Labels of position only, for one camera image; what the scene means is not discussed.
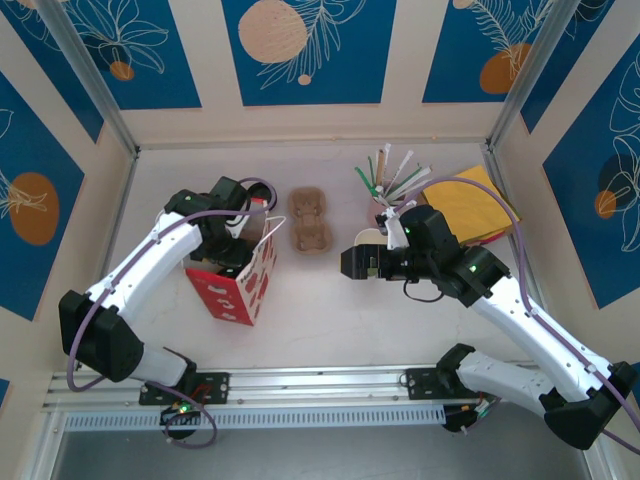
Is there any black mounting plate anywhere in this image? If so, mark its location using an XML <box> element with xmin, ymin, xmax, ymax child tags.
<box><xmin>138</xmin><ymin>370</ymin><xmax>232</xmax><ymax>406</ymax></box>
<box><xmin>405</xmin><ymin>367</ymin><xmax>497</xmax><ymax>401</ymax></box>

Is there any white slotted cable duct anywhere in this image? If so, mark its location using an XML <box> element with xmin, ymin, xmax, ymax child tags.
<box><xmin>63</xmin><ymin>406</ymin><xmax>446</xmax><ymax>432</ymax></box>

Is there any red floral paper bag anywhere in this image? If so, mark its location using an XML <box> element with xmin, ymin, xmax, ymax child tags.
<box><xmin>183</xmin><ymin>197</ymin><xmax>290</xmax><ymax>327</ymax></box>

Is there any brown pulp cup carrier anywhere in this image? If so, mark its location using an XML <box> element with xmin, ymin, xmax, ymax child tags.
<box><xmin>288</xmin><ymin>186</ymin><xmax>332</xmax><ymax>255</ymax></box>

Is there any small circuit board green light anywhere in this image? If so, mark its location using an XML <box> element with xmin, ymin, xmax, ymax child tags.
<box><xmin>158</xmin><ymin>402</ymin><xmax>201</xmax><ymax>427</ymax></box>
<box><xmin>442</xmin><ymin>399</ymin><xmax>501</xmax><ymax>435</ymax></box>

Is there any yellow paper napkin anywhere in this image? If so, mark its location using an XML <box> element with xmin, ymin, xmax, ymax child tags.
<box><xmin>421</xmin><ymin>164</ymin><xmax>521</xmax><ymax>236</ymax></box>

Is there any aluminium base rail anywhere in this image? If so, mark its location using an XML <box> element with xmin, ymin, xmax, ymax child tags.
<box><xmin>44</xmin><ymin>366</ymin><xmax>594</xmax><ymax>407</ymax></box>

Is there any aluminium frame post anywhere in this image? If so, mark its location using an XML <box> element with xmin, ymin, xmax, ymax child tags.
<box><xmin>487</xmin><ymin>0</ymin><xmax>586</xmax><ymax>151</ymax></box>
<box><xmin>37</xmin><ymin>0</ymin><xmax>140</xmax><ymax>157</ymax></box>

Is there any red paper napkin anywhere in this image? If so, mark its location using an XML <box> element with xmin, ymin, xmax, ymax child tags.
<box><xmin>474</xmin><ymin>227</ymin><xmax>516</xmax><ymax>246</ymax></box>

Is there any purple cable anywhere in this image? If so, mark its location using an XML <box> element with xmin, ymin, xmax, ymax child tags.
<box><xmin>393</xmin><ymin>177</ymin><xmax>640</xmax><ymax>454</ymax></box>
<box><xmin>66</xmin><ymin>177</ymin><xmax>279</xmax><ymax>450</ymax></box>

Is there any green paper cup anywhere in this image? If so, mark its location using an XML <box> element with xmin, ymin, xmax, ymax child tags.
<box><xmin>352</xmin><ymin>227</ymin><xmax>390</xmax><ymax>250</ymax></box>

